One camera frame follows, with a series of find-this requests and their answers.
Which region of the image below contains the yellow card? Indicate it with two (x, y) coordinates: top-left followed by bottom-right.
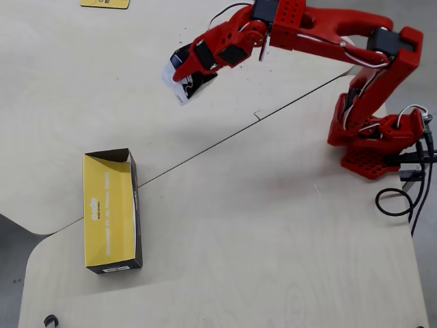
(80, 0), (130, 10)

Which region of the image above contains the long open black box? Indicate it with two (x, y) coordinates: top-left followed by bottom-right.
(83, 148), (143, 275)

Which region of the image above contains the black cable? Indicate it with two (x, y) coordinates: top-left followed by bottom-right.
(410, 160), (428, 237)
(375, 131), (436, 219)

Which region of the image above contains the white servo wire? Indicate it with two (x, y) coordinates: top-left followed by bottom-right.
(208, 2), (255, 28)
(296, 32), (391, 68)
(397, 103), (429, 130)

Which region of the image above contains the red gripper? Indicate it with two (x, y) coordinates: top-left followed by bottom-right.
(172, 30), (221, 83)

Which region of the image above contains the small black white box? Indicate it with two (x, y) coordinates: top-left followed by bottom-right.
(160, 43), (219, 106)

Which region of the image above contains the black table clamp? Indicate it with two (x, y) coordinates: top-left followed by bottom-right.
(385, 141), (437, 182)

